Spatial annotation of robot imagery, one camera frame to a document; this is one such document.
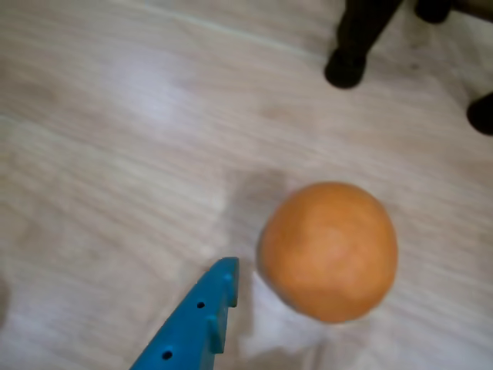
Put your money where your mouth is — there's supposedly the black furniture leg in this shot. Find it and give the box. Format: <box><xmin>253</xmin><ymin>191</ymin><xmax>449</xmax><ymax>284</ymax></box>
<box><xmin>414</xmin><ymin>0</ymin><xmax>454</xmax><ymax>25</ymax></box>
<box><xmin>323</xmin><ymin>0</ymin><xmax>405</xmax><ymax>90</ymax></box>
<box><xmin>465</xmin><ymin>91</ymin><xmax>493</xmax><ymax>136</ymax></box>

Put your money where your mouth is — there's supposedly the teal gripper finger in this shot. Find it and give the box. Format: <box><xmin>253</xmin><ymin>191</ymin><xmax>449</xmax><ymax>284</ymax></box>
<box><xmin>129</xmin><ymin>257</ymin><xmax>240</xmax><ymax>370</ymax></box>

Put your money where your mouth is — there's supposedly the deep orange round fruit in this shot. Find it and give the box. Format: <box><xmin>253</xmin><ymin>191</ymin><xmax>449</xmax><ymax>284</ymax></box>
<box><xmin>257</xmin><ymin>180</ymin><xmax>398</xmax><ymax>325</ymax></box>

